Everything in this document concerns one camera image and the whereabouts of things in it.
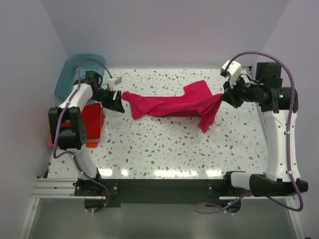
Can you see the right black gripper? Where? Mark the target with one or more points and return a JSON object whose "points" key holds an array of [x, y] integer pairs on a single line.
{"points": [[229, 94]]}

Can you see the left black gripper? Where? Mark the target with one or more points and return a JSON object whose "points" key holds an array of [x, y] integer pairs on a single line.
{"points": [[115, 105]]}

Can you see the magenta t-shirt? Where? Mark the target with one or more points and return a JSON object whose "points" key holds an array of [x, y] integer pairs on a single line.
{"points": [[197, 101]]}

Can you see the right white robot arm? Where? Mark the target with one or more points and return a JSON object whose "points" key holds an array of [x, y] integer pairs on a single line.
{"points": [[277, 113]]}

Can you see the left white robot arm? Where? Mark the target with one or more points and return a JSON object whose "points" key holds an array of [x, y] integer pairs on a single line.
{"points": [[82, 92]]}

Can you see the folded red t-shirt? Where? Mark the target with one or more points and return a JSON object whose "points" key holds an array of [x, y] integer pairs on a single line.
{"points": [[93, 119]]}

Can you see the teal plastic bin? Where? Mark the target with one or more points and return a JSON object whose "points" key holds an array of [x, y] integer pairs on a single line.
{"points": [[69, 73]]}

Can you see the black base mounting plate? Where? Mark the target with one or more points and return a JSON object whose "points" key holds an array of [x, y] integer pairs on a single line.
{"points": [[113, 193]]}

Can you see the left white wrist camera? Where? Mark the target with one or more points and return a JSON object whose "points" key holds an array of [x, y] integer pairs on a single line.
{"points": [[113, 82]]}

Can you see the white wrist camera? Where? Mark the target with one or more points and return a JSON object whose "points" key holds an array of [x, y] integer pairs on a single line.
{"points": [[113, 82], [232, 72]]}

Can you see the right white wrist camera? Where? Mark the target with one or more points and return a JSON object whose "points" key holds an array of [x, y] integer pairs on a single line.
{"points": [[232, 72]]}

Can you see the aluminium frame rail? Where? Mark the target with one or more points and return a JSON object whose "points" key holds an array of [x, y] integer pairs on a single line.
{"points": [[50, 188]]}

